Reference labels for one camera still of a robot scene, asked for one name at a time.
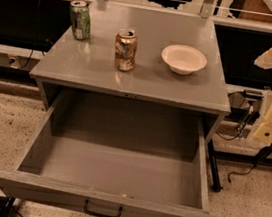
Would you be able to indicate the green soda can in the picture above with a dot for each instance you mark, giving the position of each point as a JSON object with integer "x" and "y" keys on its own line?
{"x": 80, "y": 19}

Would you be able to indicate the open grey top drawer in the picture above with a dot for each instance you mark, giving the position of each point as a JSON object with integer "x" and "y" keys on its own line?
{"x": 146, "y": 157}

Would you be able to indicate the black drawer handle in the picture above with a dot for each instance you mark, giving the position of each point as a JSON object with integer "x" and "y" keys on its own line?
{"x": 101, "y": 211}

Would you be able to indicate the orange soda can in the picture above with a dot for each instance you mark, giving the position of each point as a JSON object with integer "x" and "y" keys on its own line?
{"x": 125, "y": 49}

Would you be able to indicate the white paper bowl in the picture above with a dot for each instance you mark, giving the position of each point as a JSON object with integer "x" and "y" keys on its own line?
{"x": 183, "y": 60}

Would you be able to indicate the black table leg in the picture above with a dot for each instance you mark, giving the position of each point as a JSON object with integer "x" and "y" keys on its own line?
{"x": 214, "y": 168}

